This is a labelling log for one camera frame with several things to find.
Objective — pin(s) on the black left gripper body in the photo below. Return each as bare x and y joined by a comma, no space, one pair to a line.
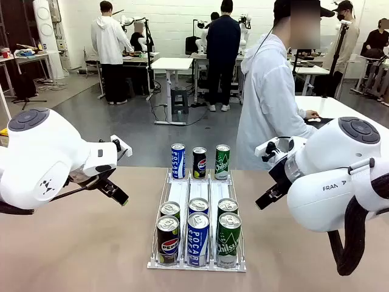
91,179

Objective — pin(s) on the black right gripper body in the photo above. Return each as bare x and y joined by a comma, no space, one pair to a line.
282,178

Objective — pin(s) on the green Chilsung cider can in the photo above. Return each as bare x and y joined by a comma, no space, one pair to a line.
227,205
222,164
228,243

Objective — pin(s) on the black serving tray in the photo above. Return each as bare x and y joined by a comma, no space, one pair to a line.
326,120

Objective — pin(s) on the blue Pocari Sweat can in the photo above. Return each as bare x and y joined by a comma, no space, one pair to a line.
198,243
198,205
178,161

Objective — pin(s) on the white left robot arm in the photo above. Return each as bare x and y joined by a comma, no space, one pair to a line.
36,158

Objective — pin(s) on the person's right forearm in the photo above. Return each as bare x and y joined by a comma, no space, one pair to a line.
299,119

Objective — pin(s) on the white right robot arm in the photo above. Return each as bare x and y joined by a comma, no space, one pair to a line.
319,197

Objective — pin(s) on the person in white coat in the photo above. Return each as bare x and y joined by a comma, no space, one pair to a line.
267,106

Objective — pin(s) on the person in white hoodie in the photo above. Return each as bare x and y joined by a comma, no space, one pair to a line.
109,45

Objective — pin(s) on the person in navy clothes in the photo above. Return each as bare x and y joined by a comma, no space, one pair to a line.
223,45

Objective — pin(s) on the seated person in black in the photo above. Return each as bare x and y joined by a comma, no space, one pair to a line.
136,41

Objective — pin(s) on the person with black mask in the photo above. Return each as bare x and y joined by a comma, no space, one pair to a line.
346,39

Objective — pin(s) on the person in black top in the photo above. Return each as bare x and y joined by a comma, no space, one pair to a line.
377,39

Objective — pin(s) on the person's right hand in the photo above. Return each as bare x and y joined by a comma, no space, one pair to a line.
311,114

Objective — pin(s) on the black Pepsi can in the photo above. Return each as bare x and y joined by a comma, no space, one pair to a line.
199,164
170,208
168,243

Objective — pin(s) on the large white table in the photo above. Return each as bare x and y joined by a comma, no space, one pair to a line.
334,106

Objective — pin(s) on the black floor stand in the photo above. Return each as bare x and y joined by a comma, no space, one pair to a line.
25,91

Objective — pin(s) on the white long desk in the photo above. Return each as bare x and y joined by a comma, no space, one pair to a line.
313,70

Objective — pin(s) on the grey step stool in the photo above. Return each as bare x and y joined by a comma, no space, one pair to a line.
180,97

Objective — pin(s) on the white workbench desk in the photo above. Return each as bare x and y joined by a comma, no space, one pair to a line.
143,56

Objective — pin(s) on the white cluttered side table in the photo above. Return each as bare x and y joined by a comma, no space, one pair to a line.
27,57

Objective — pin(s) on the white standing desk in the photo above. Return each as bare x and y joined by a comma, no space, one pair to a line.
173,63

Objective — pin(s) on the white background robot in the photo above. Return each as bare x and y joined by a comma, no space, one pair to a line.
127,21
244,30
202,36

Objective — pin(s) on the red cup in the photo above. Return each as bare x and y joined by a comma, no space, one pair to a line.
5,53

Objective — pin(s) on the white tower air conditioner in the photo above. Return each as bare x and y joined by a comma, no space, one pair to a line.
45,30

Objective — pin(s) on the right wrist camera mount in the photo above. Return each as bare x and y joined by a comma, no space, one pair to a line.
270,150

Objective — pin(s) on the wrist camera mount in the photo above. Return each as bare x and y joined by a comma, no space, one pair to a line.
123,149
270,150

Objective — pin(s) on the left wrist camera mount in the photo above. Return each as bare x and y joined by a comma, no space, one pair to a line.
123,149

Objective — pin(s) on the black camera tripod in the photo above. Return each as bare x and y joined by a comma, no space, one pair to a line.
334,61

